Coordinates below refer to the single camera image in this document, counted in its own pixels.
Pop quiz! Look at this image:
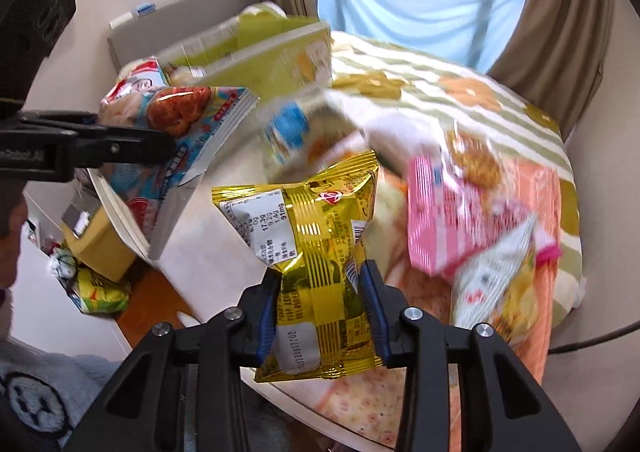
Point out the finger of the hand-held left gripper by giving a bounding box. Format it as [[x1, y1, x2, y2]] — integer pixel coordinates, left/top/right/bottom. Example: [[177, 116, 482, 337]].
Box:
[[22, 110, 177, 173]]

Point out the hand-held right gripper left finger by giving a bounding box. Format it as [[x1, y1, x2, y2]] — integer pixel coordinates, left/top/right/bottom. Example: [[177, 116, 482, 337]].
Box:
[[65, 272, 281, 452]]

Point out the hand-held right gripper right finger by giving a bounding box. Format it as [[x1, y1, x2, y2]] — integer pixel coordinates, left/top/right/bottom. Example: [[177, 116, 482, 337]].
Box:
[[357, 259, 581, 452]]

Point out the red white snack packet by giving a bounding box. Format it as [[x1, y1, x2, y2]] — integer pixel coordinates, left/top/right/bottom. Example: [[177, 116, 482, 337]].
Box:
[[100, 59, 171, 107]]

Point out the blue orange snack bag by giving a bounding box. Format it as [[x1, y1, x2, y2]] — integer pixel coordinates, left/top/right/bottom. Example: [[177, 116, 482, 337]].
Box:
[[100, 86, 258, 243]]

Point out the white green cardboard box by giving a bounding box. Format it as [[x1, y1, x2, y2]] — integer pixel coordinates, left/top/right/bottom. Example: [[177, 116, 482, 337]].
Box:
[[87, 14, 333, 325]]

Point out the gold foil snack packet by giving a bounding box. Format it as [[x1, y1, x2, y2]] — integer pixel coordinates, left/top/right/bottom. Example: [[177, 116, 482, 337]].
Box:
[[211, 150, 388, 383]]

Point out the large pink snack packet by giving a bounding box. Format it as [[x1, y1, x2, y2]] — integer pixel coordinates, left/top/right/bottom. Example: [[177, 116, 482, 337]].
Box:
[[407, 152, 558, 277]]

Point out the white yellow snack packet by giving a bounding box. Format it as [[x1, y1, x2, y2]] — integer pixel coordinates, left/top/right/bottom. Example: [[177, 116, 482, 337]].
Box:
[[450, 217, 541, 348]]

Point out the blue label snack packet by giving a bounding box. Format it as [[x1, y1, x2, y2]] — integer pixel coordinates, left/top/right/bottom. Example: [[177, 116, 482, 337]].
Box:
[[260, 92, 366, 183]]

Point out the cookie print snack packet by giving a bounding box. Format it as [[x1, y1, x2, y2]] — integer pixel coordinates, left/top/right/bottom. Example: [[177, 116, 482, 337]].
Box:
[[445, 129, 503, 187]]

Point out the cream orange floral towel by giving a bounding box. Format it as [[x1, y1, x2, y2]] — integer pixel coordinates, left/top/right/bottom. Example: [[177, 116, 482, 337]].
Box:
[[320, 157, 561, 448]]

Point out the yellow cardboard box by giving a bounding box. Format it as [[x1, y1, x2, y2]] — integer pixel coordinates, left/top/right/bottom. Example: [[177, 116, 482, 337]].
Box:
[[62, 204, 133, 283]]

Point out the green yellow snack bag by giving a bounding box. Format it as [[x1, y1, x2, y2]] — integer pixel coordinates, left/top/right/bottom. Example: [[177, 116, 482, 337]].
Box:
[[70, 269, 131, 315]]

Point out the grey fleece clothing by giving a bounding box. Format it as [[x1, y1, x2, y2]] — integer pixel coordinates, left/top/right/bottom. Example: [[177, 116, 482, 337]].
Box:
[[0, 342, 126, 452]]

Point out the floral striped blanket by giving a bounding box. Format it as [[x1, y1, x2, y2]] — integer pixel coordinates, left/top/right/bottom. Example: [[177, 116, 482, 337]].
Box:
[[330, 32, 586, 313]]

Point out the black cable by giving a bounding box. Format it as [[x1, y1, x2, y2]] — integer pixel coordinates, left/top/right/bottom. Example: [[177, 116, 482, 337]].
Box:
[[550, 322, 640, 353]]

